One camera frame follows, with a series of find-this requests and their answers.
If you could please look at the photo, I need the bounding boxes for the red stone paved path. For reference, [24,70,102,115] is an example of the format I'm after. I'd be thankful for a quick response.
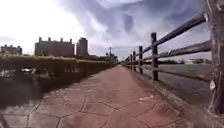
[0,64,198,128]

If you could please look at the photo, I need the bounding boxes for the tall tower building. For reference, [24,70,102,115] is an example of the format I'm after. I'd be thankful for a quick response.
[75,37,89,58]

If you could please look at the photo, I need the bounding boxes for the green hedge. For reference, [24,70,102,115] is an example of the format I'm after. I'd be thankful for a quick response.
[0,55,118,108]

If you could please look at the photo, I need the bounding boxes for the wide brown building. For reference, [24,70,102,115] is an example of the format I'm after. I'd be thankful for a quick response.
[34,36,76,58]

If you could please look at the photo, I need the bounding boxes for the grey stone kerb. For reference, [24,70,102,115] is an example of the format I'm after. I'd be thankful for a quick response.
[122,64,224,128]

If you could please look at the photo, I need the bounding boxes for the water beside path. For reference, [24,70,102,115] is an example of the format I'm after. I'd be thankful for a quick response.
[133,63,214,109]

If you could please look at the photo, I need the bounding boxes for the distant buildings across water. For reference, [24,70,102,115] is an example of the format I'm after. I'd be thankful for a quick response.
[166,58,213,65]

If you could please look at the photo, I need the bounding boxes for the low distant building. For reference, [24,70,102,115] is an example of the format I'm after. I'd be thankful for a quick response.
[0,44,23,57]

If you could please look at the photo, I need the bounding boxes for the wooden post and rail fence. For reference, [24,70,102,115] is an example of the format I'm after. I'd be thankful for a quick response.
[120,0,224,116]

